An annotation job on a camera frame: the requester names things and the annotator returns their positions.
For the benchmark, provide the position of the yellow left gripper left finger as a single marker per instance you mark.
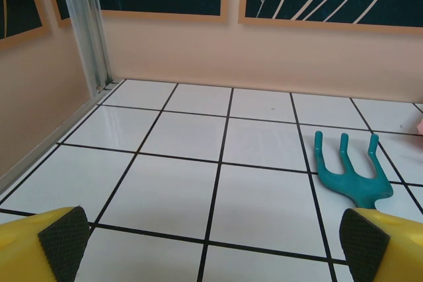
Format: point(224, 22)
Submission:
point(29, 249)

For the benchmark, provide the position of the aluminium table side rail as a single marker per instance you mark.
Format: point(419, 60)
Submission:
point(49, 138)

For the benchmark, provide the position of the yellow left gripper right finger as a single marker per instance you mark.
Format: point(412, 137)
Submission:
point(383, 249)

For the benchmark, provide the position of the pink paper box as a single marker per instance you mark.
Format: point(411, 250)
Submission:
point(420, 127)

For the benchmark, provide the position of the aluminium frame post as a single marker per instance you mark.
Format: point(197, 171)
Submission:
point(87, 24)

